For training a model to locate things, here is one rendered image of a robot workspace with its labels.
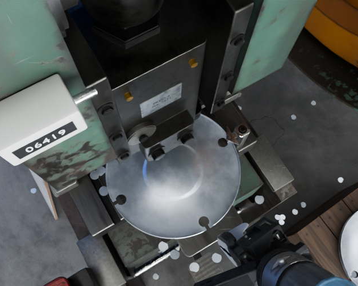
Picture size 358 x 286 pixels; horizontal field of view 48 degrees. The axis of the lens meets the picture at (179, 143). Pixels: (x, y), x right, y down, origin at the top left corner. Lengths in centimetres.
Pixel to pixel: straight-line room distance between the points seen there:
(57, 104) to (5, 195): 147
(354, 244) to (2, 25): 124
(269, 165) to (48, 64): 79
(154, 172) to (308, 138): 107
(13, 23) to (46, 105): 8
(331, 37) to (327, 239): 76
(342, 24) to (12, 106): 57
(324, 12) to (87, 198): 62
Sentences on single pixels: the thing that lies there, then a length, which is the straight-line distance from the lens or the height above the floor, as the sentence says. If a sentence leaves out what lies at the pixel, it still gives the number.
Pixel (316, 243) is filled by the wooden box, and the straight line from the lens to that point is 136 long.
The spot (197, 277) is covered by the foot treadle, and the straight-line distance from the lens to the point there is 147.
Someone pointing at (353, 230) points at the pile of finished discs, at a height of 37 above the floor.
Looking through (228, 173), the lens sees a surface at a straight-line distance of 88.
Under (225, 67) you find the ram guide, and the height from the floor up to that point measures 115.
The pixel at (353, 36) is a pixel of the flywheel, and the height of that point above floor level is 106.
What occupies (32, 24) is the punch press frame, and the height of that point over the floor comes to 140.
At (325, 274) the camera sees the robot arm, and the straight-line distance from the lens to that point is 51.
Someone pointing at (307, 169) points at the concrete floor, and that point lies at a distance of 178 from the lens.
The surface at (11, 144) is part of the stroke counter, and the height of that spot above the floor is 133.
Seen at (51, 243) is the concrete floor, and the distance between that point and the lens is 170.
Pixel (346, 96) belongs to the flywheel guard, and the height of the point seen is 99.
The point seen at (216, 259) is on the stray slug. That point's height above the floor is 65.
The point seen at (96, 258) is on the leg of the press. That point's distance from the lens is 100.
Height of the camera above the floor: 163
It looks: 72 degrees down
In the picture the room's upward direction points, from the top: 4 degrees clockwise
